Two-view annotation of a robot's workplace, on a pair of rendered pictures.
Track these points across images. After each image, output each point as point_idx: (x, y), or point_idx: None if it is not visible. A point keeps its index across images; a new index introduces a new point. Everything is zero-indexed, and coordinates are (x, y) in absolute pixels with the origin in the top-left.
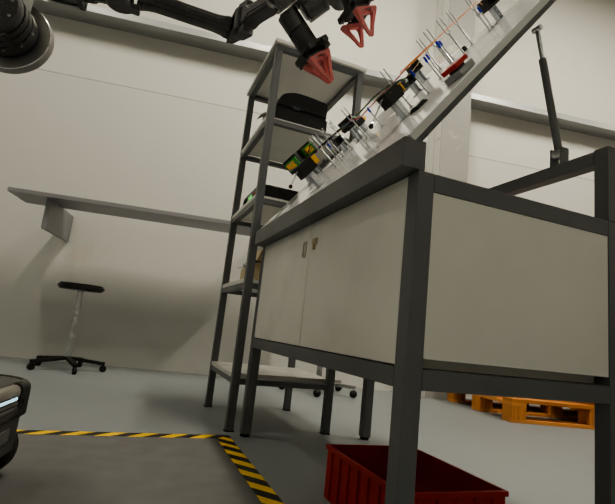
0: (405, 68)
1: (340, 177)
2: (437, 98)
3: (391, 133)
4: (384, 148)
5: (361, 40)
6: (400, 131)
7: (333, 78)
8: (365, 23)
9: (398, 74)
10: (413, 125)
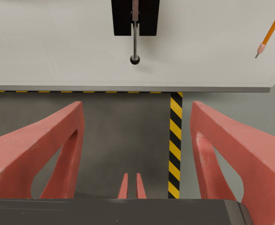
0: (268, 37)
1: (107, 91)
2: None
3: (159, 28)
4: (213, 82)
5: (73, 128)
6: (219, 55)
7: (140, 176)
8: (224, 182)
9: (255, 57)
10: (263, 67)
